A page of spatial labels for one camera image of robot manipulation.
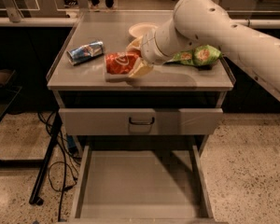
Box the black floor cables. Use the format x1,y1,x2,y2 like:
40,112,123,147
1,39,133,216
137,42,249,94
36,110,82,222

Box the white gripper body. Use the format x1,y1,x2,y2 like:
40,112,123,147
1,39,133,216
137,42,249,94
140,19,196,65

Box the black drawer handle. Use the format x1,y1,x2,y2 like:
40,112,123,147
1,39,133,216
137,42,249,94
129,117,155,126

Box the closed top drawer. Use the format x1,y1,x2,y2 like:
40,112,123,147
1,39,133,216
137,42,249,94
59,108,223,135

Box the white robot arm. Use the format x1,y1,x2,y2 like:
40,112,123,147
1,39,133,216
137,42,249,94
127,0,280,102

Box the white paper bowl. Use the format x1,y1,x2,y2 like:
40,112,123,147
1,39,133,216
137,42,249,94
129,22,158,38

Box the red coke can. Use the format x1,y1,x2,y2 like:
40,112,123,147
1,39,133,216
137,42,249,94
105,52,140,75

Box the grey metal cabinet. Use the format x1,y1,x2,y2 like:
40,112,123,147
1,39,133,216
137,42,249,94
46,10,236,156

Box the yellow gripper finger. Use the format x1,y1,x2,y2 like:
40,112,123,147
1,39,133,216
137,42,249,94
129,58,153,78
126,36,143,52

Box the open middle drawer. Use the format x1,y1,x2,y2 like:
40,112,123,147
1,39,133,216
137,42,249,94
70,147,216,224

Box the dark side table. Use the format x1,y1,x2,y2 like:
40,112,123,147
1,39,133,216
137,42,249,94
0,69,21,121

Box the green chip bag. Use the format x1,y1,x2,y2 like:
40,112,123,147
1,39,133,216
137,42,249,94
167,45,222,67

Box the black stand leg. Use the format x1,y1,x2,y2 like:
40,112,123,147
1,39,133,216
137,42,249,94
29,113,62,205

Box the blue pepsi can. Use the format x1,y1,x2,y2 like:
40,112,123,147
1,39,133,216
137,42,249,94
66,40,105,65

